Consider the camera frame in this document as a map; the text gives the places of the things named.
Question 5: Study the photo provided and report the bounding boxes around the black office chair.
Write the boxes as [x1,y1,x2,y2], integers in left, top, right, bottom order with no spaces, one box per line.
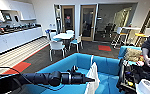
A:
[97,22,117,39]

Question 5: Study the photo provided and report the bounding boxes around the white kitchen cabinets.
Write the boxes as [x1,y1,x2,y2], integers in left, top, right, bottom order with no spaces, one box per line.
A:
[0,26,44,58]
[0,0,37,23]

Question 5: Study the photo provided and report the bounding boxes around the wooden framed glass door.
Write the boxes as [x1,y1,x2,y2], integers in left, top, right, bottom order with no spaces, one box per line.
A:
[61,4,76,34]
[80,3,98,43]

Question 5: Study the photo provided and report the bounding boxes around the white tall bar table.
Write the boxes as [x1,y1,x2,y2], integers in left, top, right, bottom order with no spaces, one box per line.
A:
[122,25,142,46]

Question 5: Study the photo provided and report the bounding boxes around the white chair teal seat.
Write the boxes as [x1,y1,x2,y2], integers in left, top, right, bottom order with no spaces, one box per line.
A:
[70,33,85,53]
[50,30,60,43]
[65,29,75,36]
[49,39,67,63]

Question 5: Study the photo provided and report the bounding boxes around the white tall stool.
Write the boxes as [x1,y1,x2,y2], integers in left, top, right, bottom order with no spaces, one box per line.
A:
[110,26,125,49]

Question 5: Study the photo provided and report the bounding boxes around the white upper kitchen cabinets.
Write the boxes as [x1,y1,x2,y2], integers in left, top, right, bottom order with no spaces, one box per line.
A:
[0,0,37,23]

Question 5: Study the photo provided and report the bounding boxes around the white wire hanger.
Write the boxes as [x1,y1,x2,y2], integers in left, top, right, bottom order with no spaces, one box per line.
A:
[89,54,95,68]

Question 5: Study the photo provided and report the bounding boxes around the black wall-mounted screen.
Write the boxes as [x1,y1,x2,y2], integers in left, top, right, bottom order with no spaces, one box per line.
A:
[1,12,13,23]

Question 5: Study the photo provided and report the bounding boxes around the white lower kitchen cabinets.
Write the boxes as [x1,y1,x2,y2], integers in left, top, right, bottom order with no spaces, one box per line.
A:
[0,26,44,58]

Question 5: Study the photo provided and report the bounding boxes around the patterned beige cushion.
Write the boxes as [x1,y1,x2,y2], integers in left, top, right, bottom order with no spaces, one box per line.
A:
[124,47,146,64]

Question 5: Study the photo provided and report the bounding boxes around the yellow tall stool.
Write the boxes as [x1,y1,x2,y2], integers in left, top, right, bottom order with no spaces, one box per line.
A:
[134,32,150,48]

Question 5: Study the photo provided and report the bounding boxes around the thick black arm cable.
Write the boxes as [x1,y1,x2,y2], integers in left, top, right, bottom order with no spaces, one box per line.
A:
[0,66,24,84]

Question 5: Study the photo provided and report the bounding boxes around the black cart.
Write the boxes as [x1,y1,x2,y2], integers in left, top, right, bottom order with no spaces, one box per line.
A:
[117,56,150,94]

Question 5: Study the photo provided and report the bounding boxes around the blue sofa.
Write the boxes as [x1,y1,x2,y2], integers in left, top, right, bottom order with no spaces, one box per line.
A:
[25,45,149,94]

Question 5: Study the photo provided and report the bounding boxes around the white square table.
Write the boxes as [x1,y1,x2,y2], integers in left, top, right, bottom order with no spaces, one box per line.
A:
[52,32,75,42]

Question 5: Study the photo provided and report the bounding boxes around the blue waste bin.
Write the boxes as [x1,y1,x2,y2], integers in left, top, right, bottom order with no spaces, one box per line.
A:
[45,29,54,40]

